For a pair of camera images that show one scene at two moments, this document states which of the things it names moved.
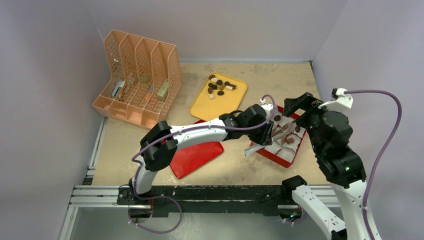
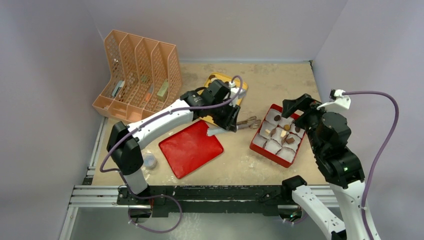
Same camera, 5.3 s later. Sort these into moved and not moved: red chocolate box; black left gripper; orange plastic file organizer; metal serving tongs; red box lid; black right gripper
Moved: metal serving tongs; black left gripper
Not moved: red chocolate box; red box lid; black right gripper; orange plastic file organizer
